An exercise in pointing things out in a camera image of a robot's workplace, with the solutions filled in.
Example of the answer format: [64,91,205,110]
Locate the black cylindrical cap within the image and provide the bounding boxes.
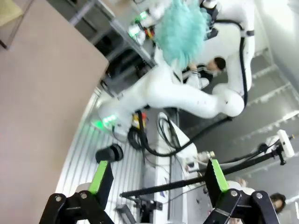
[95,144,124,163]

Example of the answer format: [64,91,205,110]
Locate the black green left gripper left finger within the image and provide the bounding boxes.
[38,160,115,224]

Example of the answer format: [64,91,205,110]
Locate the white camera box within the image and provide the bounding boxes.
[277,129,295,158]

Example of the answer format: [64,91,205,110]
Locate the black cable along robot arm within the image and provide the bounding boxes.
[214,20,249,105]

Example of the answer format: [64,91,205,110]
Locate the thick black hose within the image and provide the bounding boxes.
[136,109,234,157]

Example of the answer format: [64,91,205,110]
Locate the black-haired person in white jacket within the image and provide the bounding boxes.
[182,56,227,90]

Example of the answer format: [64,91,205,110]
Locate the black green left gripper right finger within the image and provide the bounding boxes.
[202,159,279,224]

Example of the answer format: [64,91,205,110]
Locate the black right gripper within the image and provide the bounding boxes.
[205,6,222,41]

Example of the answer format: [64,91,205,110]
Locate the thin black cable loops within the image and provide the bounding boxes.
[157,114,185,150]

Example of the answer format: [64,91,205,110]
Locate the yellow red emergency stop button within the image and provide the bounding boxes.
[143,27,156,39]
[130,112,149,131]

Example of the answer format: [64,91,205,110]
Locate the black-haired person in white top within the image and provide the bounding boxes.
[235,177,287,217]

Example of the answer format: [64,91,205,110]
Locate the teal feather duster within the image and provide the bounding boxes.
[154,0,208,69]

